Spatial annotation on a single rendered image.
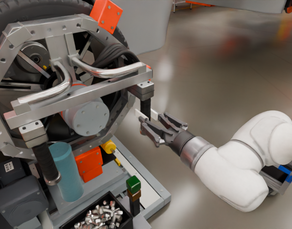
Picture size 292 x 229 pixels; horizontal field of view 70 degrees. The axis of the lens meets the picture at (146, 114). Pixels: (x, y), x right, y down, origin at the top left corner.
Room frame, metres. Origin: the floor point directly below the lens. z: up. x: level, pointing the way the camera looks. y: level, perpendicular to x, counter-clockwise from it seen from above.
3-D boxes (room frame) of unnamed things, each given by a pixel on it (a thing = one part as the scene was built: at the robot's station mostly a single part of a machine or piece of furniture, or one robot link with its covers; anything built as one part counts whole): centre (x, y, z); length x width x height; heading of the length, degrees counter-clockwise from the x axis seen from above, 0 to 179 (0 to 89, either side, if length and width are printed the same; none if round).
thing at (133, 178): (0.43, 0.04, 0.64); 0.04 x 0.04 x 0.04; 38
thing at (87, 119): (0.61, 0.24, 0.85); 0.21 x 0.14 x 0.14; 38
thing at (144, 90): (0.60, 0.02, 0.93); 0.09 x 0.05 x 0.05; 38
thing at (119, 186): (0.79, 0.39, 0.13); 0.50 x 0.36 x 0.10; 128
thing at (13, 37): (0.66, 0.28, 0.85); 0.54 x 0.07 x 0.54; 128
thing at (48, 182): (0.37, 0.27, 0.83); 0.04 x 0.04 x 0.16
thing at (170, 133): (0.50, -0.04, 0.83); 0.11 x 0.01 x 0.04; 49
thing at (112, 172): (0.80, 0.38, 0.32); 0.40 x 0.30 x 0.28; 128
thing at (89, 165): (0.69, 0.30, 0.48); 0.16 x 0.12 x 0.17; 38
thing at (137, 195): (0.43, 0.04, 0.59); 0.04 x 0.04 x 0.04; 38
